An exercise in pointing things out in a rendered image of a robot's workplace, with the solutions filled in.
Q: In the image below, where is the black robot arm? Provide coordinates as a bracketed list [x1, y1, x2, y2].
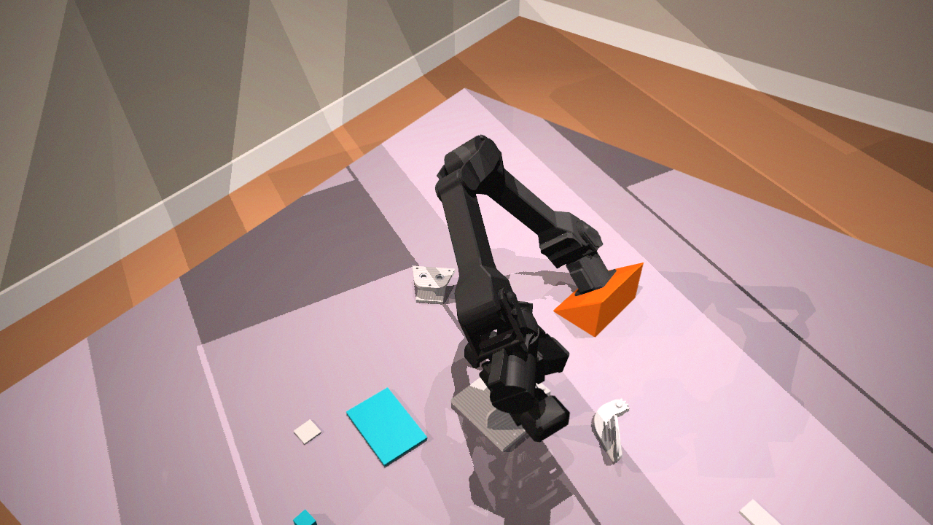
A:
[435, 135, 616, 414]

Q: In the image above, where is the cyan flat rectangular plate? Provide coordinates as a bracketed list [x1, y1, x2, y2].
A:
[346, 387, 428, 466]

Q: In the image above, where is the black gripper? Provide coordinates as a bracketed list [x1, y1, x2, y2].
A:
[464, 331, 570, 442]

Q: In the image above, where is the small teal cube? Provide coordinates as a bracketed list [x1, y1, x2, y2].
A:
[293, 510, 317, 525]

